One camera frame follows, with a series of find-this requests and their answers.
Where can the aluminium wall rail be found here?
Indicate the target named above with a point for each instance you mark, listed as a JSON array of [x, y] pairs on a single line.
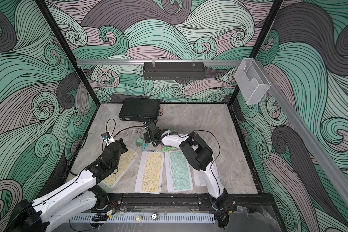
[[141, 62]]

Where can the green wireless keyboard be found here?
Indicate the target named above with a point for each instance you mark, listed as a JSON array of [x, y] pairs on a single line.
[[178, 173]]

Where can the white slotted cable duct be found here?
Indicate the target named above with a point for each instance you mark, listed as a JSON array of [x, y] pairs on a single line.
[[149, 218]]

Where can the clear acrylic wall holder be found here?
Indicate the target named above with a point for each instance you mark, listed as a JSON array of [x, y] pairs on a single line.
[[252, 80]]

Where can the yellow wireless keyboard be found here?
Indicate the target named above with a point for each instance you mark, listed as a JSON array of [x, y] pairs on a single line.
[[126, 161], [149, 177]]

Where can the light green charger plug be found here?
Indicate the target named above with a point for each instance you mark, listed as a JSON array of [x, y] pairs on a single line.
[[140, 142]]

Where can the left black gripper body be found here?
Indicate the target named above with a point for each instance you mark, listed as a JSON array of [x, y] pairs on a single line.
[[122, 150]]

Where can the white wireless keyboard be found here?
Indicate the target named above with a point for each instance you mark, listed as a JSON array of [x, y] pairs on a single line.
[[199, 178]]

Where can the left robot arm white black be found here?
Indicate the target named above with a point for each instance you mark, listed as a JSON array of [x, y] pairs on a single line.
[[46, 213]]

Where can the black computer box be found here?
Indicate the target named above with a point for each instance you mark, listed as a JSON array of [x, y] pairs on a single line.
[[133, 108]]

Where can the black wall shelf tray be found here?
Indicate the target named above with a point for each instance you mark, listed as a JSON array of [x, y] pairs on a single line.
[[174, 70]]

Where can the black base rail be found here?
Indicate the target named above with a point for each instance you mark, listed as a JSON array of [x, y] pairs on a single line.
[[203, 201]]

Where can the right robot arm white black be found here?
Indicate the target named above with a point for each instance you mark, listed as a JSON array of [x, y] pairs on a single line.
[[197, 152]]

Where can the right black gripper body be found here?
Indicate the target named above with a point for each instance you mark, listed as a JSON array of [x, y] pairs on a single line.
[[148, 138]]

